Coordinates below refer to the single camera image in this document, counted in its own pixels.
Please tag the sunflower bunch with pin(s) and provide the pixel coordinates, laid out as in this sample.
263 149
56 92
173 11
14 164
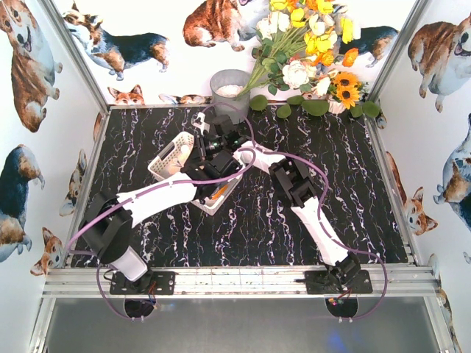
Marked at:
347 89

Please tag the grey metal bucket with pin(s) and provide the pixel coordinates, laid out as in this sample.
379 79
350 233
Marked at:
229 94

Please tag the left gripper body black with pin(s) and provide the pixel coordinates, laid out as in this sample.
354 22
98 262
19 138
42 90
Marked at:
212 187

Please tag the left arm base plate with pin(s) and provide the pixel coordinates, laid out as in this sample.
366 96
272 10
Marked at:
152 282

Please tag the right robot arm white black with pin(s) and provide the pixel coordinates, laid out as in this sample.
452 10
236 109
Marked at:
294 185

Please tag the white plastic storage basket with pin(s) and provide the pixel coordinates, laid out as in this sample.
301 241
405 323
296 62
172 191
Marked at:
179 188

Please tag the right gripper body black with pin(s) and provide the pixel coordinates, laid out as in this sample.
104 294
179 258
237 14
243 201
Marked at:
201 145

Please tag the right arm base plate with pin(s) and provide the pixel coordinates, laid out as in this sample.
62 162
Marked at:
325 282

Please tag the artificial flower bouquet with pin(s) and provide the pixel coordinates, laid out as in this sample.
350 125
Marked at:
298 42

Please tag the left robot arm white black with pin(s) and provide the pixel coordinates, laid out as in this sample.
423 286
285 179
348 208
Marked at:
106 228

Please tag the cream leather glove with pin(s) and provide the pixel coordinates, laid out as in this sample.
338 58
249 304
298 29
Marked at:
177 158

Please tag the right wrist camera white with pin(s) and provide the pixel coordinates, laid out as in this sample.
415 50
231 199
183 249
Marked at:
200 123

